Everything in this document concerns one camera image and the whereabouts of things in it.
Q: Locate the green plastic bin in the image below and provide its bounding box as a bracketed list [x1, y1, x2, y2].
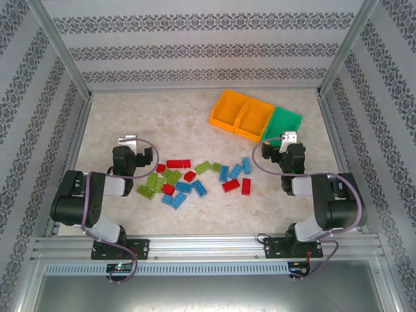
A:
[261, 106, 303, 144]

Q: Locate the orange plastic bin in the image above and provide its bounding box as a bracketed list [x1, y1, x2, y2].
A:
[234, 97, 276, 143]
[209, 89, 250, 133]

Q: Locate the grey metal panel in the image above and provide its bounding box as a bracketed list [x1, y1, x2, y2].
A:
[31, 258, 389, 312]

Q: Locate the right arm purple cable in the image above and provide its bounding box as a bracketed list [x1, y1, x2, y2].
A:
[252, 136, 364, 283]

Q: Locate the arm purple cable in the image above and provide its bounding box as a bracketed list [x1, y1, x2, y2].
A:
[80, 138, 160, 284]
[252, 136, 364, 283]

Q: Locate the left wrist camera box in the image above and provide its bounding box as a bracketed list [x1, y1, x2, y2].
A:
[117, 134, 139, 151]

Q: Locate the aluminium side rail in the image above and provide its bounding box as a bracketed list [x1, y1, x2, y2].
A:
[317, 90, 371, 234]
[44, 94, 94, 237]

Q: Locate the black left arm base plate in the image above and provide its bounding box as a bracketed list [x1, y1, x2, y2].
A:
[90, 239, 151, 261]

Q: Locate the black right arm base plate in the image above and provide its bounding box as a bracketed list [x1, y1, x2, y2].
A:
[263, 236, 324, 259]

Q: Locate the aluminium mounting rail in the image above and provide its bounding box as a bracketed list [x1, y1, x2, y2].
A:
[32, 234, 382, 261]

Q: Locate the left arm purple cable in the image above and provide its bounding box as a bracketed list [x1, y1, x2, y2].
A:
[80, 138, 160, 284]

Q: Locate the slotted grey cable duct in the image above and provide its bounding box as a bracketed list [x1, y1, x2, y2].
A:
[44, 261, 291, 277]

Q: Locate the aluminium frame post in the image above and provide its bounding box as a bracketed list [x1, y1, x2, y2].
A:
[315, 0, 380, 99]
[25, 0, 94, 99]

